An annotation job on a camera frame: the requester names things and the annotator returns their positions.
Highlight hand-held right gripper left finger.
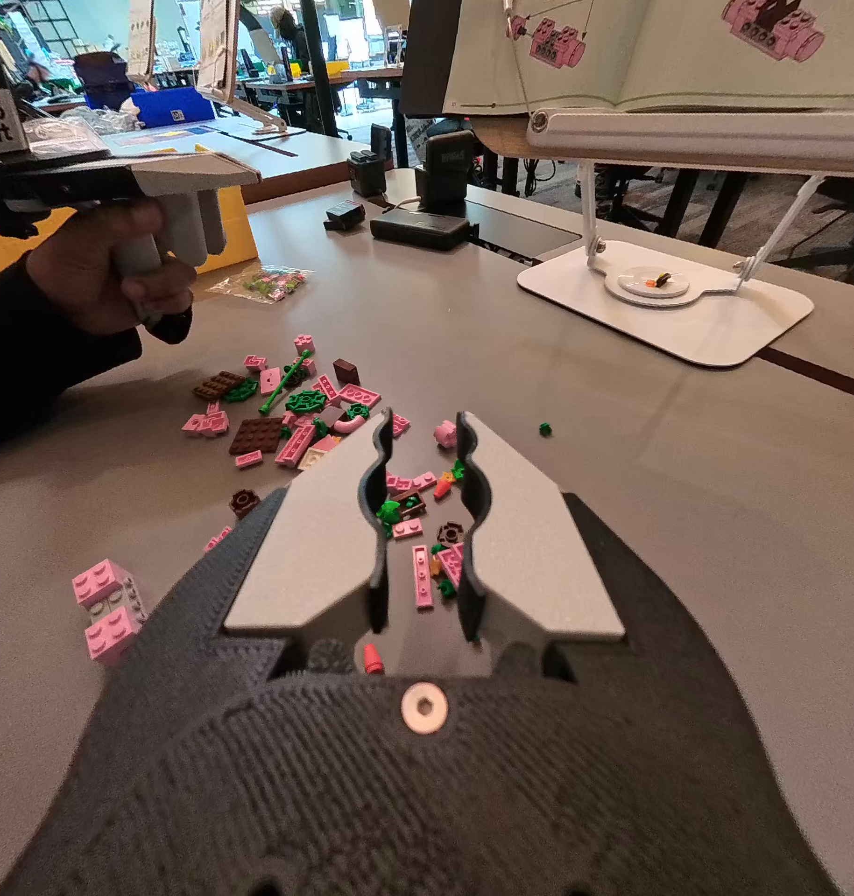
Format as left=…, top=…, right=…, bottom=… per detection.
left=224, top=409, right=394, bottom=638

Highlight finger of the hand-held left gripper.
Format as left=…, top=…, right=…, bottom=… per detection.
left=129, top=150, right=263, bottom=266
left=204, top=188, right=229, bottom=256

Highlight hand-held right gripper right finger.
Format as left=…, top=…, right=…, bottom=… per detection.
left=455, top=412, right=625, bottom=644

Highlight clear bag of bricks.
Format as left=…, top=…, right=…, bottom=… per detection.
left=206, top=265, right=314, bottom=303

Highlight pink toy brick assembly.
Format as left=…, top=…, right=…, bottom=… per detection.
left=71, top=558, right=149, bottom=666

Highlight instruction booklet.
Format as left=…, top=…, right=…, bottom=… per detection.
left=442, top=0, right=854, bottom=114

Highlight person's left forearm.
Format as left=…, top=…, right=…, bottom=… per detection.
left=0, top=252, right=144, bottom=449

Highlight person's left hand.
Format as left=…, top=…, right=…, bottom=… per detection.
left=24, top=199, right=198, bottom=344

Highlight yellow storage bin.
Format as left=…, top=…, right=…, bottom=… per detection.
left=0, top=183, right=261, bottom=287

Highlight clear plastic bags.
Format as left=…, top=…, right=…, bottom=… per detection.
left=31, top=105, right=141, bottom=158

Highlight blue storage bin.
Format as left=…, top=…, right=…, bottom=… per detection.
left=131, top=87, right=216, bottom=128

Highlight pile of small toy bricks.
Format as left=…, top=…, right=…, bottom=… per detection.
left=182, top=335, right=555, bottom=676

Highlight brown studded plate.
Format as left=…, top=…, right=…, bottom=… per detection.
left=229, top=416, right=288, bottom=456
left=192, top=370, right=247, bottom=401

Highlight large cardboard panel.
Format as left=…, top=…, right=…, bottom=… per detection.
left=197, top=0, right=291, bottom=135

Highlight small cardboard panel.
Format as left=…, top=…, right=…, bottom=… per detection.
left=126, top=0, right=158, bottom=78

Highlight black device with green mark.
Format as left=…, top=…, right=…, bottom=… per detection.
left=347, top=149, right=389, bottom=197

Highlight black metal pole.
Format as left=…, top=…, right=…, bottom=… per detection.
left=299, top=0, right=340, bottom=137

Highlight green ribbed rod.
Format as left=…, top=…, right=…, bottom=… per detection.
left=259, top=348, right=314, bottom=415

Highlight white board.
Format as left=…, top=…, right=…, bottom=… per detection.
left=516, top=105, right=854, bottom=368

